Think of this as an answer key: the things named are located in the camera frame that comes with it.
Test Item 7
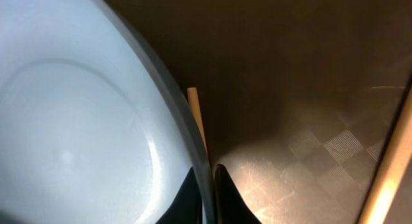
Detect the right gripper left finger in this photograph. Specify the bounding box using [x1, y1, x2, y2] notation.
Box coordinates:
[156, 168, 202, 224]

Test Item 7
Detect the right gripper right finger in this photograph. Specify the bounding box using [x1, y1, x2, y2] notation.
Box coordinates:
[214, 164, 261, 224]

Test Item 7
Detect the dark blue plate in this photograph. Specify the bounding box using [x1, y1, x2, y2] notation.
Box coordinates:
[1, 0, 218, 223]

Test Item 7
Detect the left wooden chopstick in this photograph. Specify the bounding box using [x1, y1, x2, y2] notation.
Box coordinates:
[187, 87, 209, 157]

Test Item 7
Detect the wooden chopstick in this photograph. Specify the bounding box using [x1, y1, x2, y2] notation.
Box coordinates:
[187, 87, 209, 157]
[357, 85, 412, 224]

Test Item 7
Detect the dark brown serving tray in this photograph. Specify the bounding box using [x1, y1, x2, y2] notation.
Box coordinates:
[105, 0, 411, 223]

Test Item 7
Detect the right wooden chopstick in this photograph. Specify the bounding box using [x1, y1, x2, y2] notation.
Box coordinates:
[357, 85, 412, 224]

